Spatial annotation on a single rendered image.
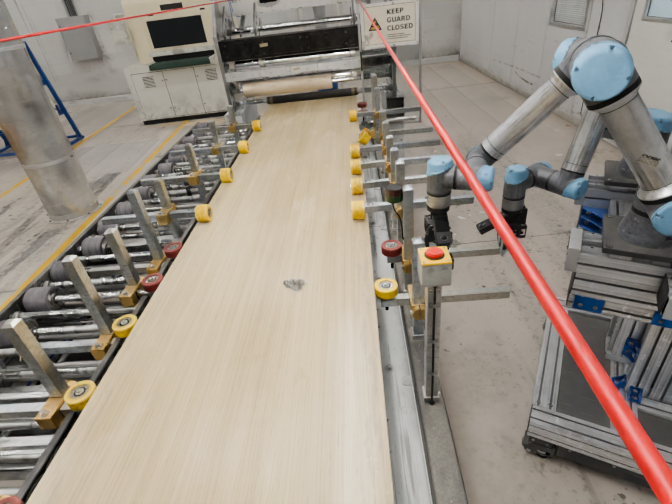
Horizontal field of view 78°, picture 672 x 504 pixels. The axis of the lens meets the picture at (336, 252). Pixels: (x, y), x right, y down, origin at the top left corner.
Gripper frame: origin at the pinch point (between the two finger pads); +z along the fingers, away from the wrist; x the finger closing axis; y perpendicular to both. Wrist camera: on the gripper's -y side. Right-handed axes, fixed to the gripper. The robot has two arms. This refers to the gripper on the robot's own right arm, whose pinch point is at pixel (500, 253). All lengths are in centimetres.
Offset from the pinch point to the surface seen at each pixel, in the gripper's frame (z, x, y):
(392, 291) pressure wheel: -8, -29, -45
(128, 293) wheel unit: -4, -14, -144
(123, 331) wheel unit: -7, -39, -134
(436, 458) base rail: 12, -75, -38
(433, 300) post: -27, -57, -36
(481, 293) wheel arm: -2.5, -26.6, -14.5
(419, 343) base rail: 13, -33, -36
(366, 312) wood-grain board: -7, -38, -54
